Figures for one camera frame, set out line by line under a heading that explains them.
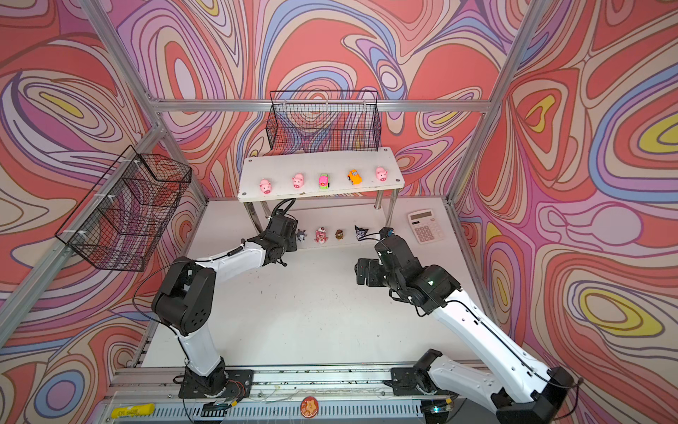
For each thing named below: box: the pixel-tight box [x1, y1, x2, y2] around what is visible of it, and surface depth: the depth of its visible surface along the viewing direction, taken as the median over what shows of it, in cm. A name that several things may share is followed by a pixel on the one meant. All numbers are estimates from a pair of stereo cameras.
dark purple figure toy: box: [354, 224, 370, 241], surface depth 96 cm
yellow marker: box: [110, 402, 156, 419], surface depth 69 cm
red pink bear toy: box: [314, 226, 329, 245], surface depth 97 cm
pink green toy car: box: [317, 173, 331, 190], surface depth 76 cm
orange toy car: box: [346, 168, 363, 186], surface depth 78 cm
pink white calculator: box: [407, 208, 446, 245], surface depth 110 cm
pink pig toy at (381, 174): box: [376, 166, 389, 182], surface depth 78 cm
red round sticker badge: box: [300, 395, 319, 419], surface depth 71 cm
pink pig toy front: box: [259, 178, 272, 195], surface depth 75 cm
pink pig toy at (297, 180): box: [291, 173, 305, 190], surface depth 77 cm
